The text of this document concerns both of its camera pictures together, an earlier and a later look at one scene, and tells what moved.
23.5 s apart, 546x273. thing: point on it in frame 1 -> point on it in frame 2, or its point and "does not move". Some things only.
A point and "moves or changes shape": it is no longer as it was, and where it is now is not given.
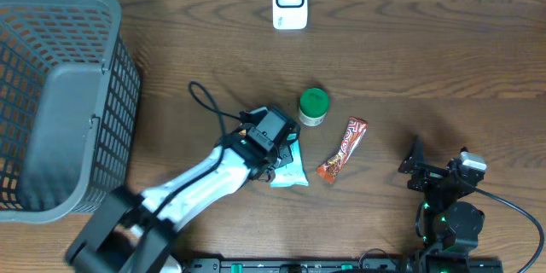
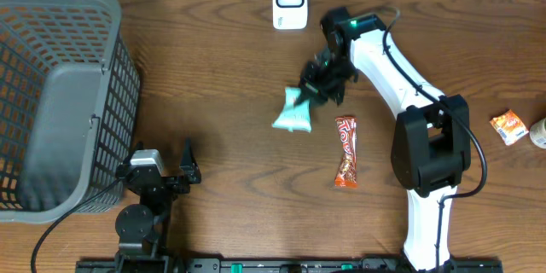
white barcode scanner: (290, 0) does not move
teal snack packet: (293, 173) -> (294, 117)
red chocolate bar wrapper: (357, 127) moves or changes shape
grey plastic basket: (69, 101) does not move
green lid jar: (314, 103) -> (537, 133)
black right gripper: (415, 162) -> (310, 85)
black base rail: (344, 264) does not move
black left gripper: (286, 153) -> (189, 174)
